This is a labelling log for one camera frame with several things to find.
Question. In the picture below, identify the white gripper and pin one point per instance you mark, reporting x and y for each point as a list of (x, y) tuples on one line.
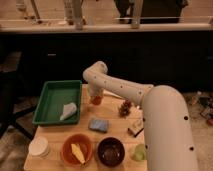
[(95, 92)]

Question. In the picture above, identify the small red apple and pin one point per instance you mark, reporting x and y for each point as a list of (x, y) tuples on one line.
[(96, 100)]

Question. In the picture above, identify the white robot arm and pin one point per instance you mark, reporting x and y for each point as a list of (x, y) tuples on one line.
[(167, 130)]

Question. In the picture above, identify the purple bowl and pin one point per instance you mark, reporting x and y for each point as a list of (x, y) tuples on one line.
[(111, 152)]

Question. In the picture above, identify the orange bowl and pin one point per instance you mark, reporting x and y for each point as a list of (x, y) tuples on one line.
[(84, 143)]

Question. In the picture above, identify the white crumpled cloth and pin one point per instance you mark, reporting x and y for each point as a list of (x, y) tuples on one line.
[(68, 111)]

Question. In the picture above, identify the blue sponge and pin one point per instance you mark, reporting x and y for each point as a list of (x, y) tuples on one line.
[(98, 125)]

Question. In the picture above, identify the brown pine cone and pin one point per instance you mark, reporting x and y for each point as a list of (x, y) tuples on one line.
[(124, 109)]

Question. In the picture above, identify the green plastic tray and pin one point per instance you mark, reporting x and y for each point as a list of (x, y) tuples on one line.
[(54, 96)]

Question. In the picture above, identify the wooden block with black base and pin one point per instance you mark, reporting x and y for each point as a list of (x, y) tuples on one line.
[(136, 128)]

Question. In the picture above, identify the yellow banana piece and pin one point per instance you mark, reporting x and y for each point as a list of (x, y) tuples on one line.
[(76, 151)]

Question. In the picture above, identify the green plastic cup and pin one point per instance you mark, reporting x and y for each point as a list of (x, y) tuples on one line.
[(139, 152)]

